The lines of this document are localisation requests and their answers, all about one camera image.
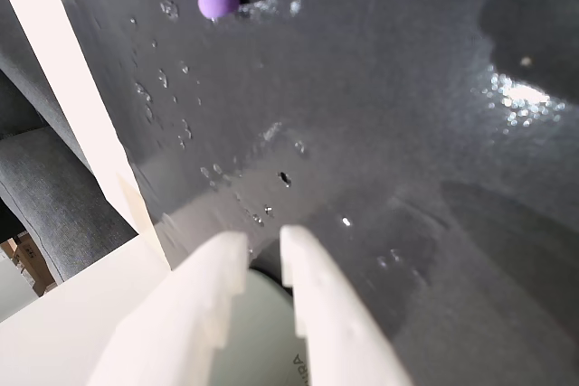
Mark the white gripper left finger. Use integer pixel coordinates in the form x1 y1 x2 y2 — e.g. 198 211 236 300
85 231 250 386

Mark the black mat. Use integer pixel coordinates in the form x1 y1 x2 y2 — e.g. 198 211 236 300
43 0 579 386

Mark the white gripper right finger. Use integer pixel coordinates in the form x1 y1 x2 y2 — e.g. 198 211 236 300
280 224 413 386

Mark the grey fabric sofa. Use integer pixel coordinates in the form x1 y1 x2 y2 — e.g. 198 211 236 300
0 0 139 283

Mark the brown cardboard box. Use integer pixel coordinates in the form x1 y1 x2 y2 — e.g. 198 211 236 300
0 231 62 299

